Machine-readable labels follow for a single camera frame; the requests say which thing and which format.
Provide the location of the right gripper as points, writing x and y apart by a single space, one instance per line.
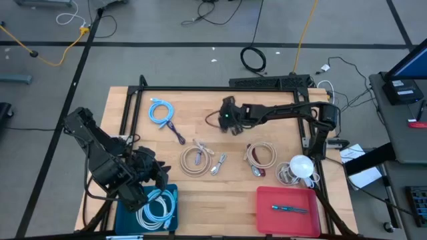
233 115

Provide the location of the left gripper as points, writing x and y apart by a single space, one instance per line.
146 163

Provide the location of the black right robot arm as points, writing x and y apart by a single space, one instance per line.
283 111

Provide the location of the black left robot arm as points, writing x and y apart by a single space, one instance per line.
100 156

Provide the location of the black power strip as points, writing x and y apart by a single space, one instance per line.
267 81

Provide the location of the teal blue plastic tray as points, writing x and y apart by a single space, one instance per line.
126 226

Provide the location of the white round dome lamp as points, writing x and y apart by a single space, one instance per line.
302 166

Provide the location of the white power adapter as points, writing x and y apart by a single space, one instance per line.
325 68

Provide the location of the red plastic tray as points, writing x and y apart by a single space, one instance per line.
293 226

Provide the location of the black desk leg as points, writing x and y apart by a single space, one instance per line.
370 159

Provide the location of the white paper sheet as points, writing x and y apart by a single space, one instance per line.
367 178

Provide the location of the black rolling chair base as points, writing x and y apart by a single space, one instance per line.
4 113

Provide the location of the grey desk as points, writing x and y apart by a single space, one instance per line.
400 200
400 140

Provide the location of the grey furniture foot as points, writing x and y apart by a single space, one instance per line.
15 79
43 2

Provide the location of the black round floor plug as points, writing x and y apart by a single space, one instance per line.
33 53

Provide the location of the black box device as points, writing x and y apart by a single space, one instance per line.
402 93

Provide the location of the black caster wheel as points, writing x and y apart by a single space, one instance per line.
389 227

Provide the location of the red flat item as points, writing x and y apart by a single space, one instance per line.
418 125

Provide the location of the black pen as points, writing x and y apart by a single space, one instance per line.
421 110

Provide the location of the computer monitor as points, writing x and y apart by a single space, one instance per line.
413 65

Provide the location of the black keyboard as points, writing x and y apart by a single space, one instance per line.
418 206

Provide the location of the black table frame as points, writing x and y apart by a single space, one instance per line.
200 88

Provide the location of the silver metal bracket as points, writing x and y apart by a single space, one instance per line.
306 142

